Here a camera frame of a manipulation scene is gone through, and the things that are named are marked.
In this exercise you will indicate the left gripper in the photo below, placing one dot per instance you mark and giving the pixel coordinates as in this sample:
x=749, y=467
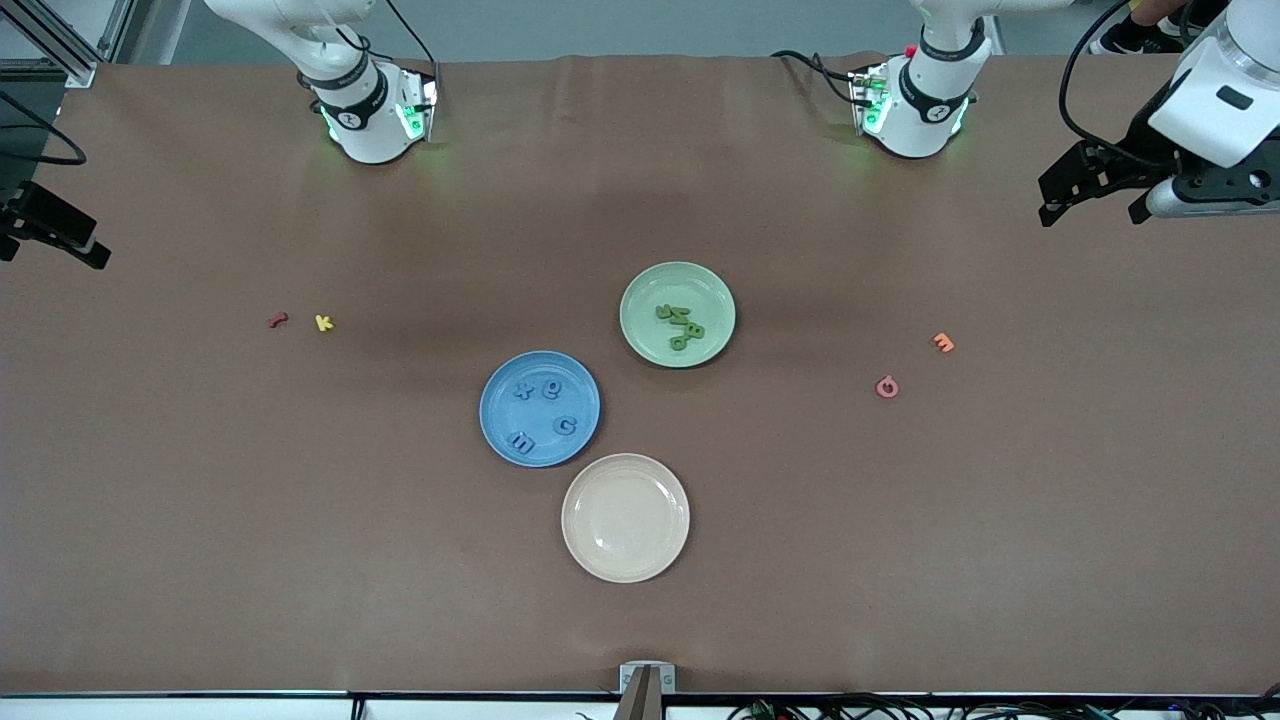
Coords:
x=1140, y=148

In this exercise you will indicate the green foam letter N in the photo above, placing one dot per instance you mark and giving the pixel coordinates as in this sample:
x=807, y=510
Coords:
x=681, y=315

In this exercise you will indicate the blue foam letter m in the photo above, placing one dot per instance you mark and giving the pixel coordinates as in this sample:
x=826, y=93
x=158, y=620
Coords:
x=521, y=441

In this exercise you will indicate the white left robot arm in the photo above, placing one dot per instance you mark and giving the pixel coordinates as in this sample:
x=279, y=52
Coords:
x=930, y=100

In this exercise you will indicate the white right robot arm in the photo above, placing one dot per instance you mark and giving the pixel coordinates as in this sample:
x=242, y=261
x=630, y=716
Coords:
x=360, y=110

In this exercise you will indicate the black white-soled sneaker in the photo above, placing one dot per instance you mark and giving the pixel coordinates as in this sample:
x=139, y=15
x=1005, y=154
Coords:
x=1125, y=42
x=1185, y=25

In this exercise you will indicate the orange foam letter m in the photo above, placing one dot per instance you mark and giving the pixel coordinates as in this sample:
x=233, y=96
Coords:
x=943, y=343

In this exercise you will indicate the pink foam letter Q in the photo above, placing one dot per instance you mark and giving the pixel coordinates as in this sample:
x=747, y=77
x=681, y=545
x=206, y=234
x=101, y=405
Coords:
x=880, y=390

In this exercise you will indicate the green plate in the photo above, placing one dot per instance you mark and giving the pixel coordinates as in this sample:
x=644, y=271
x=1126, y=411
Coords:
x=690, y=280

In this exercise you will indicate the blue plate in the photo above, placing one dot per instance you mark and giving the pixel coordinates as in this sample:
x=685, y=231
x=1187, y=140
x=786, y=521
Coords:
x=500, y=410

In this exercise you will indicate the brown table cover mat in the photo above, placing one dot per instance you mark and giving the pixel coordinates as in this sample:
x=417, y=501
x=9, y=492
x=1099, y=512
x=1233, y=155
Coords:
x=400, y=600

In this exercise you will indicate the beige pink plate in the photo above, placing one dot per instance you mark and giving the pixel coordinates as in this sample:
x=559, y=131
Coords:
x=625, y=518

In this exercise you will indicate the grey aluminium frame post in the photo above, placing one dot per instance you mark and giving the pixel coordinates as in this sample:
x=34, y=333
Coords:
x=62, y=50

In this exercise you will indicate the white table front rail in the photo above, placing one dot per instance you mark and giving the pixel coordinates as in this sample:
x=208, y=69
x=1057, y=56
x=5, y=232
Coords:
x=200, y=710

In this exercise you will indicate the grey metal bracket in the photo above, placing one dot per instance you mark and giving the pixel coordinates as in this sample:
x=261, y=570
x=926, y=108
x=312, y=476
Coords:
x=632, y=675

